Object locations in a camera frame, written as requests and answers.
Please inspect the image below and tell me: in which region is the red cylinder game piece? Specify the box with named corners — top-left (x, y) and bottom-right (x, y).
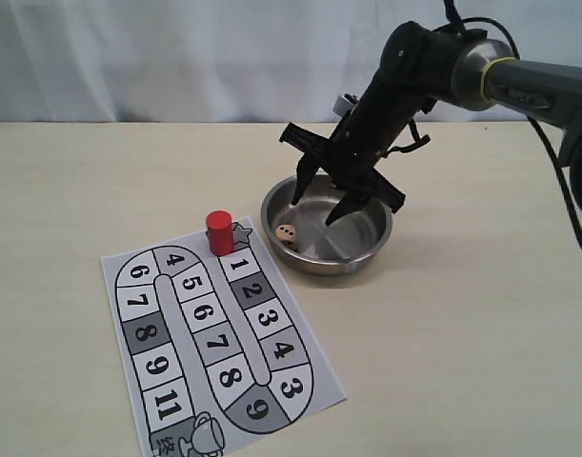
top-left (206, 209), bottom-right (233, 256)

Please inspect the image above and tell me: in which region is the white curtain backdrop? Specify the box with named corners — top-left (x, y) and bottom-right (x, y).
top-left (0, 0), bottom-right (582, 126)

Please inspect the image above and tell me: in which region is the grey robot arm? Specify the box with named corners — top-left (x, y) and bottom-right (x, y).
top-left (280, 21), bottom-right (582, 225)

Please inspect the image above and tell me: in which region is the wooden die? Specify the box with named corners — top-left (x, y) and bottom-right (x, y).
top-left (274, 224), bottom-right (298, 250)

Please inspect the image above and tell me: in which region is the stainless steel bowl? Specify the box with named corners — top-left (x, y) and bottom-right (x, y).
top-left (260, 173), bottom-right (393, 276)

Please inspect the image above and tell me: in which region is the paper game board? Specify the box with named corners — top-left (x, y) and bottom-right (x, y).
top-left (101, 217), bottom-right (347, 456)

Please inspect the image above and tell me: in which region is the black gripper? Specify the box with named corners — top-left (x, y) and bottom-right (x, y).
top-left (279, 77), bottom-right (435, 226)

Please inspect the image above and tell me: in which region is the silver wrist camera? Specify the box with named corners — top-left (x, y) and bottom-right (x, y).
top-left (333, 93), bottom-right (358, 117)

